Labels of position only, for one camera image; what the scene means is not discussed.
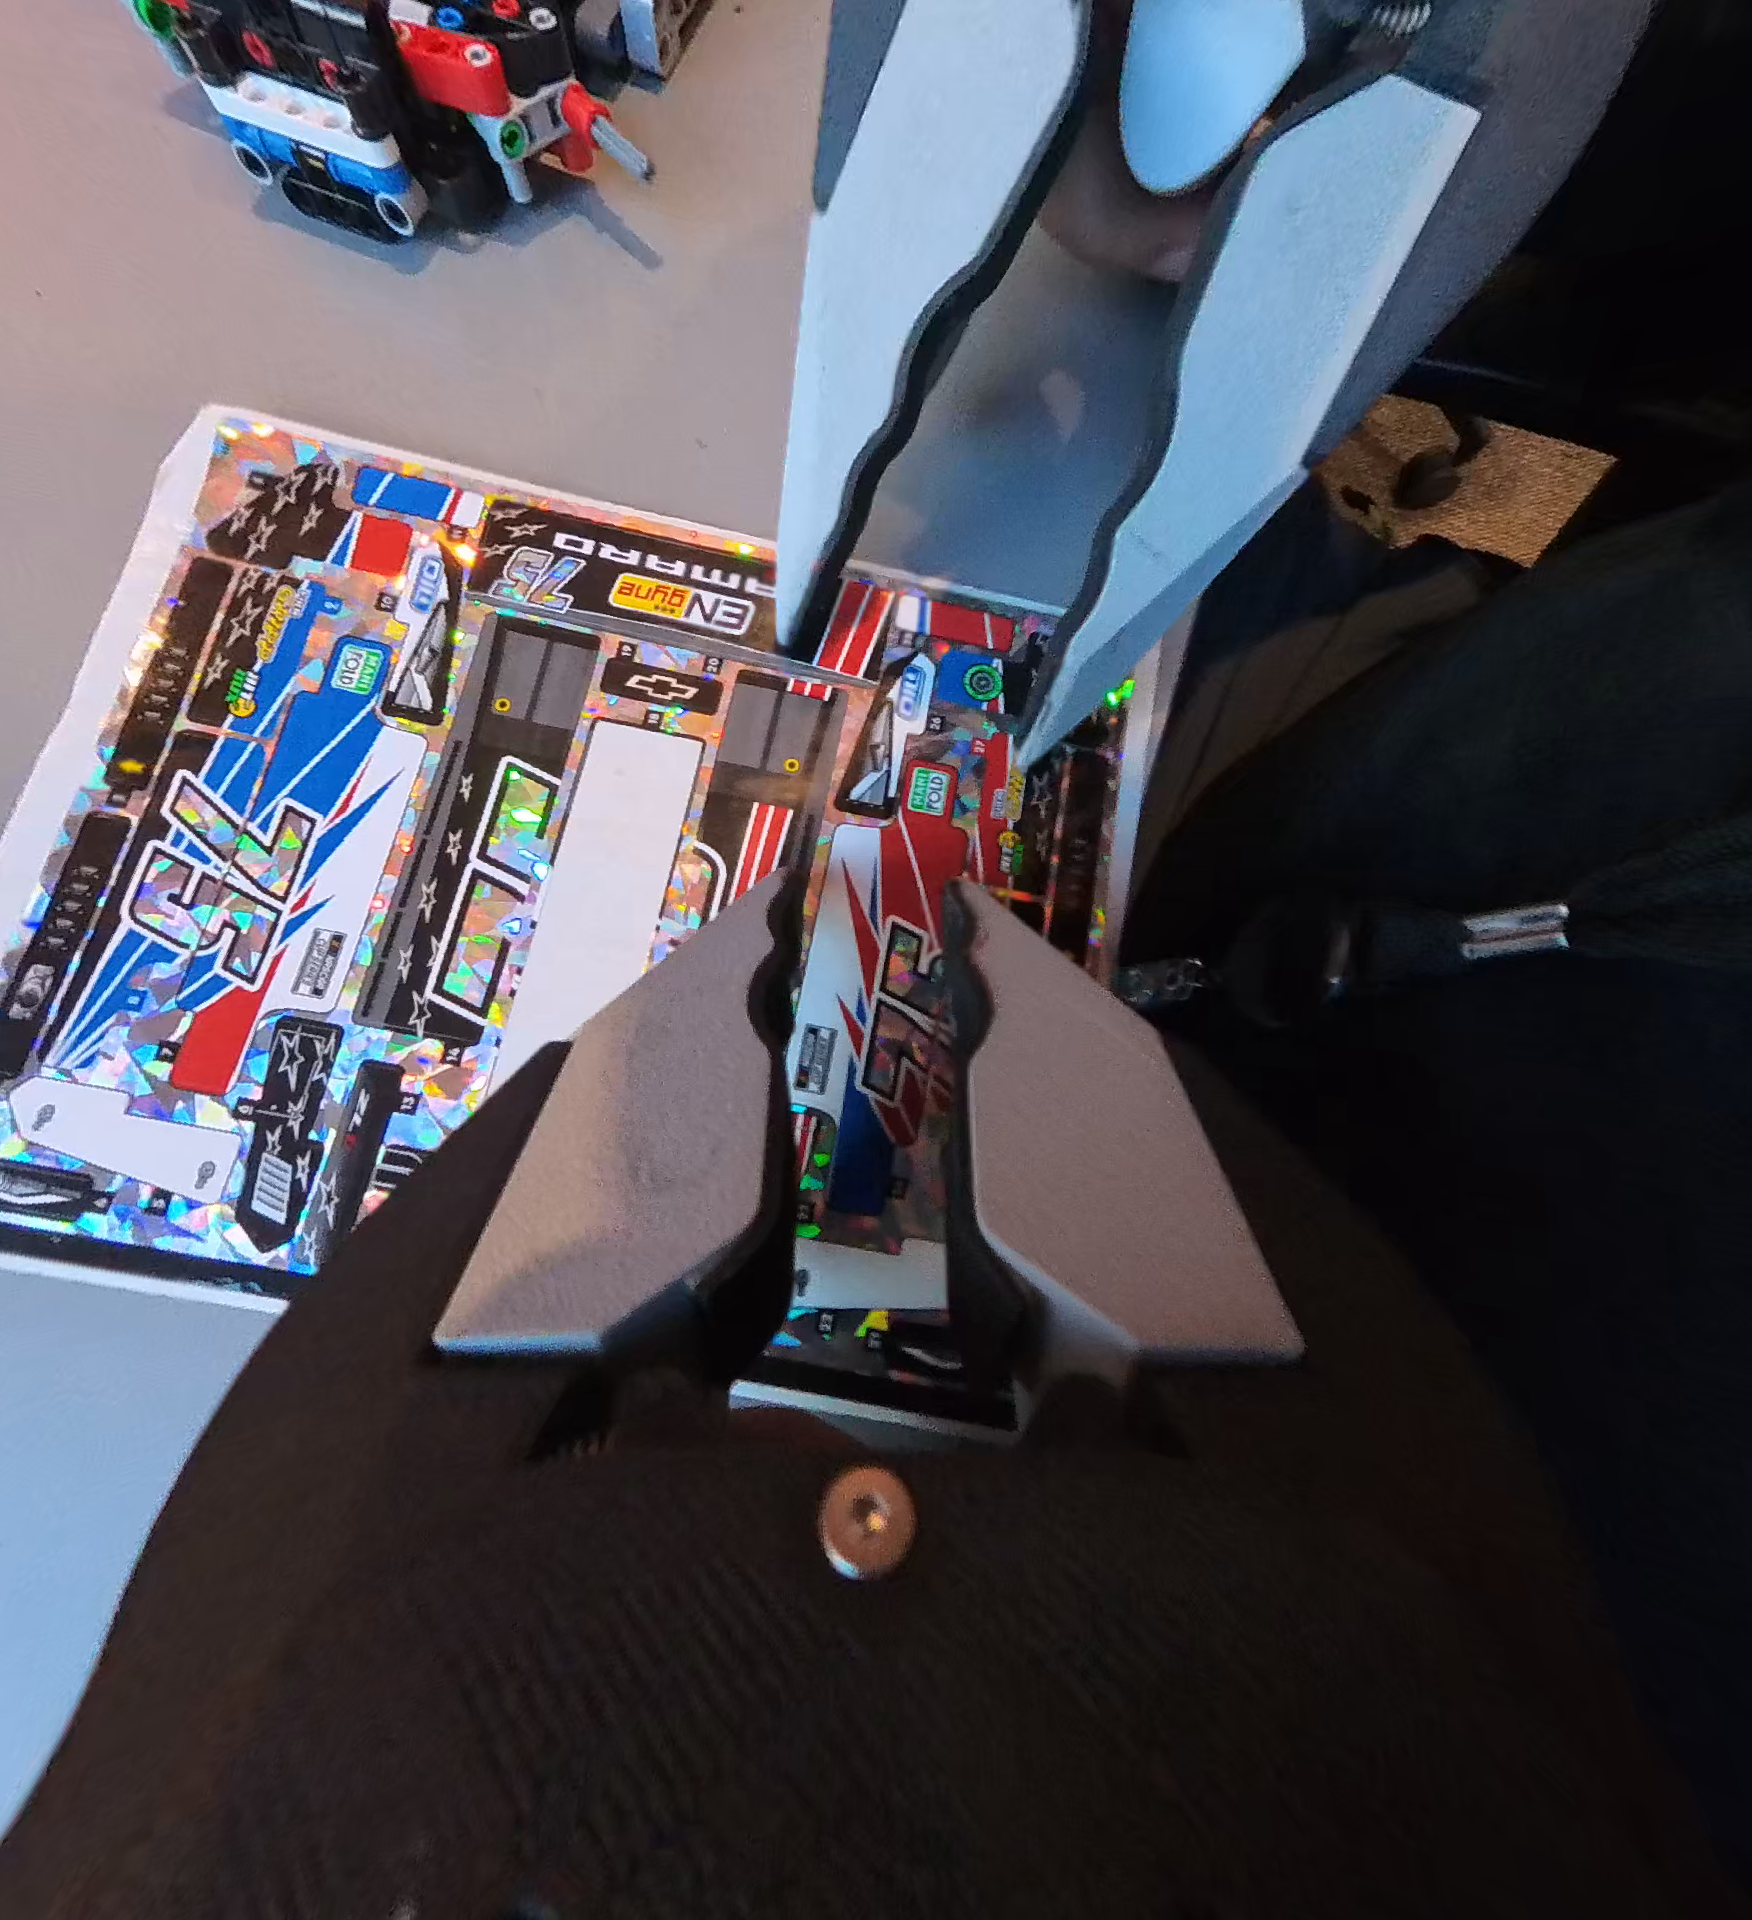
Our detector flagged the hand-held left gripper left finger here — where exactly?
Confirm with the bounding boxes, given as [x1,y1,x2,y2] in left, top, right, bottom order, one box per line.
[434,868,803,1389]

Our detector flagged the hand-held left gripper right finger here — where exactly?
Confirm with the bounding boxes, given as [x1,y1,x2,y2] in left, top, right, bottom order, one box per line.
[943,877,1305,1394]

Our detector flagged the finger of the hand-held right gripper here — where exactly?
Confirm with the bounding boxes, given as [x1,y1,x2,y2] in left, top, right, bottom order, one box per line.
[1013,73,1487,770]
[782,0,1091,666]

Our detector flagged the glittery sticker sheet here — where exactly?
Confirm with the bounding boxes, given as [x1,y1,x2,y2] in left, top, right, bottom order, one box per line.
[0,402,1193,1447]

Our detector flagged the toy brick car chassis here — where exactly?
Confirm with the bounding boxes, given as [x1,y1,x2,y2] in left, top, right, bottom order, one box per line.
[125,0,697,242]

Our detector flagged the grey desk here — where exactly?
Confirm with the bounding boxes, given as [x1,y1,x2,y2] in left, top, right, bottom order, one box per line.
[0,0,1193,1920]

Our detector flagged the person's right hand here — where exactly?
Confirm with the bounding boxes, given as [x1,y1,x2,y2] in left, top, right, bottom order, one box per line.
[1032,91,1224,295]

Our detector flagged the person's dark trousers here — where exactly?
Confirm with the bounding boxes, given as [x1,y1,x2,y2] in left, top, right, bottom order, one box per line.
[1117,344,1752,1920]

